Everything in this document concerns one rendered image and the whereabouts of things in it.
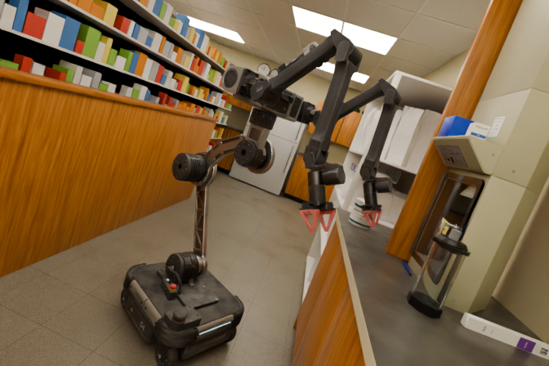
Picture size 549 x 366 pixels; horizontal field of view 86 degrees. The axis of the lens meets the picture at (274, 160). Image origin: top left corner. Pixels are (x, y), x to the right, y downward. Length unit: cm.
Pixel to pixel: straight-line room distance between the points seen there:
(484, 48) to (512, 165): 61
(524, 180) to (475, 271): 34
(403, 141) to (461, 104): 92
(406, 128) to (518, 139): 129
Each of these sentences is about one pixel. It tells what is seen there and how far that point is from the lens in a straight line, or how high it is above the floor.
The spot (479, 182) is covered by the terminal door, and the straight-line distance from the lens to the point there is 122.
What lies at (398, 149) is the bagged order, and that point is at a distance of 243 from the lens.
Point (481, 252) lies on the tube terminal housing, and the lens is 125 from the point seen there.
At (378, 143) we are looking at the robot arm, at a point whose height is 141.
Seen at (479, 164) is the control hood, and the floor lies 143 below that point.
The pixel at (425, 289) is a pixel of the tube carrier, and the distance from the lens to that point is 109.
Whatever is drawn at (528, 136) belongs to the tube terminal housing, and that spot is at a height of 157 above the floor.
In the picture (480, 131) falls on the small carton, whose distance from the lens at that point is 126.
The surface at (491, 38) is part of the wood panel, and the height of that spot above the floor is 199.
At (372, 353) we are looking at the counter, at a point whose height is 94.
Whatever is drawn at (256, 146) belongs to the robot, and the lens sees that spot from 154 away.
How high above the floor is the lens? 132
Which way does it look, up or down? 6 degrees down
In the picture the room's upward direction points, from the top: 20 degrees clockwise
